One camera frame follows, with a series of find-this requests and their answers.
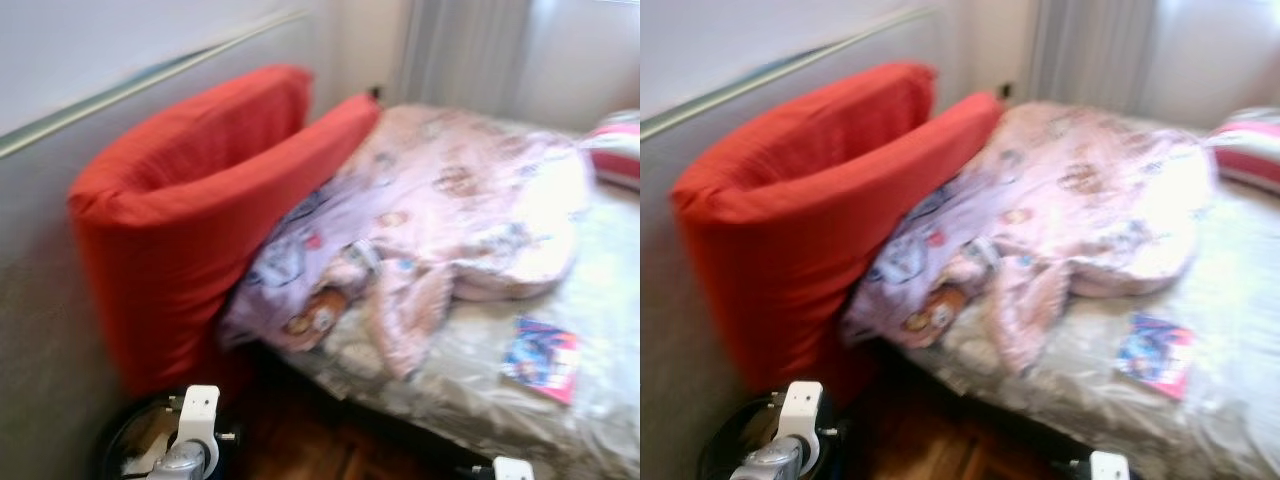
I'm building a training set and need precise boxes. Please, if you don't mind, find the black round wastebasket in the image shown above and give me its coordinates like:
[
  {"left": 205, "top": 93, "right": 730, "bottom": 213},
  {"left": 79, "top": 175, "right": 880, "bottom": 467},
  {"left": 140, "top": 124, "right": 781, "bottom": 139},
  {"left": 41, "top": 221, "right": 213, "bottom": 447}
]
[
  {"left": 95, "top": 390, "right": 246, "bottom": 480},
  {"left": 697, "top": 395, "right": 851, "bottom": 480}
]

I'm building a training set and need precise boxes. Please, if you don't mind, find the grey quilted upright mattress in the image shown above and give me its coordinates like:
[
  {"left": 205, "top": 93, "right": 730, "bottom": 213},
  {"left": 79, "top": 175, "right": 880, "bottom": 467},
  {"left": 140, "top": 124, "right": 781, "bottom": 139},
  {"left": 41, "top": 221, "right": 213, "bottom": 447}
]
[
  {"left": 0, "top": 10, "right": 331, "bottom": 480},
  {"left": 640, "top": 8, "right": 946, "bottom": 480}
]

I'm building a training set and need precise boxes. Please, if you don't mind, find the bed with beige sheet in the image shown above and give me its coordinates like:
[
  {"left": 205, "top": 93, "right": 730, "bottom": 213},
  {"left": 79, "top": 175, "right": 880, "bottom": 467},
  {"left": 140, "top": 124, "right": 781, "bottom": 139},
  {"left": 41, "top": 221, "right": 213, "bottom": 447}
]
[
  {"left": 285, "top": 110, "right": 641, "bottom": 480},
  {"left": 900, "top": 110, "right": 1280, "bottom": 480}
]

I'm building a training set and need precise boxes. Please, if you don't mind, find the red folded foam cushion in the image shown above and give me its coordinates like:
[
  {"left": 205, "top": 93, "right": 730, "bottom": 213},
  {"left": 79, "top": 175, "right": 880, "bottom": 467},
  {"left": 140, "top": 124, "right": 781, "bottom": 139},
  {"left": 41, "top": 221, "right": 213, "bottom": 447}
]
[
  {"left": 68, "top": 65, "right": 383, "bottom": 401},
  {"left": 670, "top": 60, "right": 1004, "bottom": 401}
]

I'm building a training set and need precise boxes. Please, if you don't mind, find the colourful picture book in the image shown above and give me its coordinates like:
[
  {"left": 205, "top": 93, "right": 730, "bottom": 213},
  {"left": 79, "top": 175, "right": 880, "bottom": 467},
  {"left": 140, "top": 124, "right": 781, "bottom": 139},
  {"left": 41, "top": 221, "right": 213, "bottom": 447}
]
[
  {"left": 500, "top": 317, "right": 581, "bottom": 406},
  {"left": 1113, "top": 313, "right": 1196, "bottom": 401}
]

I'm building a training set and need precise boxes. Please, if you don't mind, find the pink cartoon print blanket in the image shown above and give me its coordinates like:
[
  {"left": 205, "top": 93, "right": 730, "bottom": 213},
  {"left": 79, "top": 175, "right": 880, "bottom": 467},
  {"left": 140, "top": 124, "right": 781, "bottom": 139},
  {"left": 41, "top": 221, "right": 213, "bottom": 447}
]
[
  {"left": 218, "top": 103, "right": 591, "bottom": 381},
  {"left": 840, "top": 100, "right": 1216, "bottom": 376}
]

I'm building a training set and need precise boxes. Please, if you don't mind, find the striped red blue bolster pillow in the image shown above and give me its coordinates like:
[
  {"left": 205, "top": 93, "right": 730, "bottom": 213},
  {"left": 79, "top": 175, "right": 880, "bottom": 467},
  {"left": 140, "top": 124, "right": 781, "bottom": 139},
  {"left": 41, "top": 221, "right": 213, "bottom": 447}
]
[
  {"left": 1205, "top": 107, "right": 1280, "bottom": 196},
  {"left": 585, "top": 110, "right": 641, "bottom": 191}
]

